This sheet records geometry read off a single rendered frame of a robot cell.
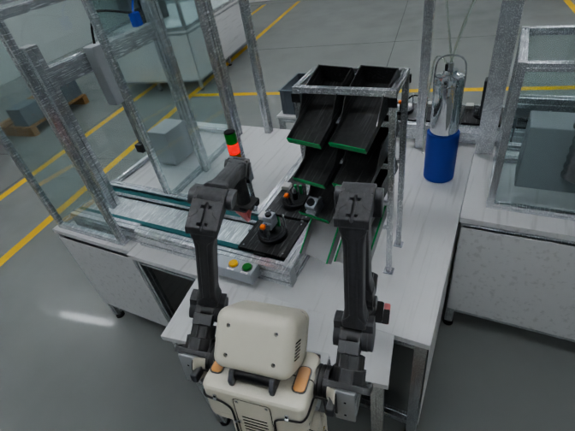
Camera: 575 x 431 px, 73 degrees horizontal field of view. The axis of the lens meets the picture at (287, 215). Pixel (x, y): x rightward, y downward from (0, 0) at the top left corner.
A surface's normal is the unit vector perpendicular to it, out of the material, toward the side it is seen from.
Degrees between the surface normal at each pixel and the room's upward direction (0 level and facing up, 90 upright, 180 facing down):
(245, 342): 48
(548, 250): 90
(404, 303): 0
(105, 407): 0
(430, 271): 0
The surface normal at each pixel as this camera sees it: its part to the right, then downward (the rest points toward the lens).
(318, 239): -0.51, -0.13
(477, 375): -0.15, -0.77
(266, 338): -0.32, -0.04
